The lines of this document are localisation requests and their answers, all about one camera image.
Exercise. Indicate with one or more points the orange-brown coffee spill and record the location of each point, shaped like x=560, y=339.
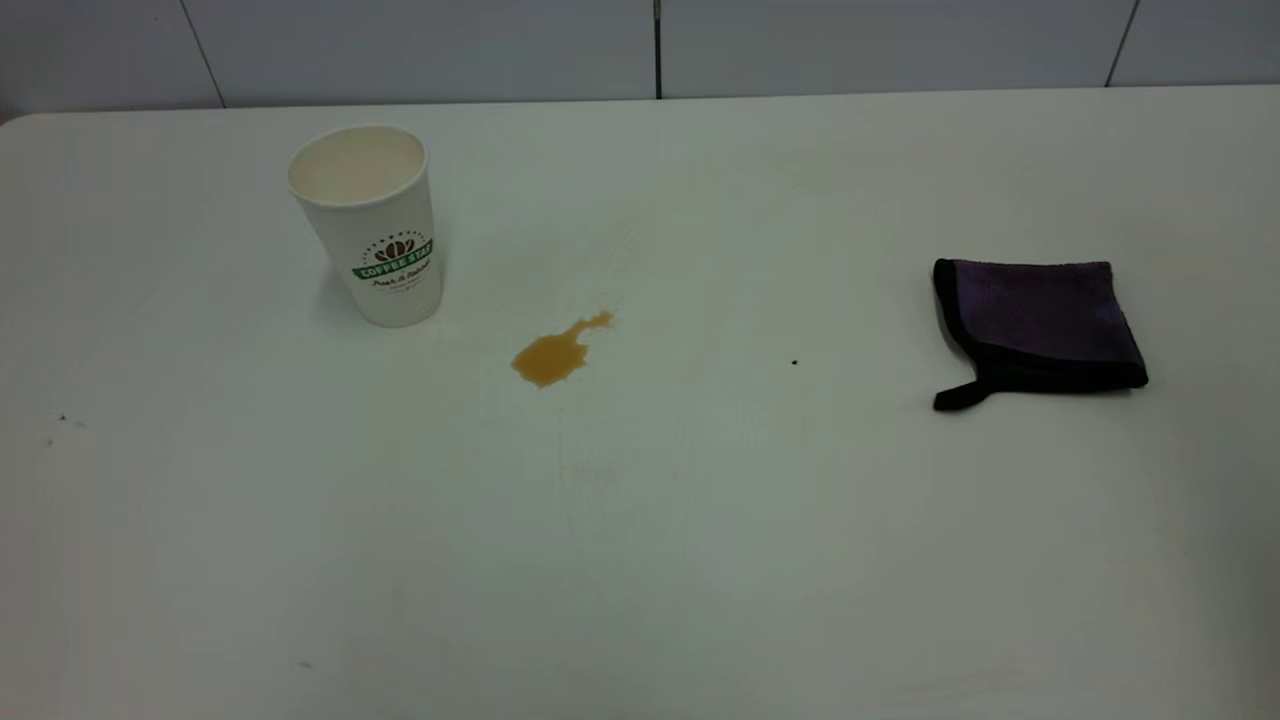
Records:
x=548, y=358

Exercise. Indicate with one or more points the white paper coffee cup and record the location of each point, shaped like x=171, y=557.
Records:
x=370, y=220

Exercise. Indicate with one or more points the purple cloth with black trim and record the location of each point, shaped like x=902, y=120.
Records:
x=1040, y=320

